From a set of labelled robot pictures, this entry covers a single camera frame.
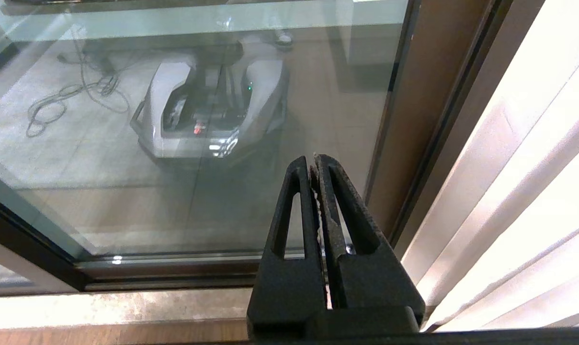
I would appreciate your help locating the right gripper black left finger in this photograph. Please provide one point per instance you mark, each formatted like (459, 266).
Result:
(289, 287)

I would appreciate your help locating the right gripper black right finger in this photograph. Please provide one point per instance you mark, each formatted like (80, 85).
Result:
(366, 282)

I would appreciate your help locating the brown-framed sliding glass door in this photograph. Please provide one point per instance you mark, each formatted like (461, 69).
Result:
(428, 96)

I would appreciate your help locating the white curtain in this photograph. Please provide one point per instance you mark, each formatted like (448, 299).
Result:
(533, 167)

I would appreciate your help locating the brown-framed fixed glass panel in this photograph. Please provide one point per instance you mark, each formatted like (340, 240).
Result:
(40, 239)

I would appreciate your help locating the dark brown door jamb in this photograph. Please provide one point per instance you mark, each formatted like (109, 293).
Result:
(514, 28)

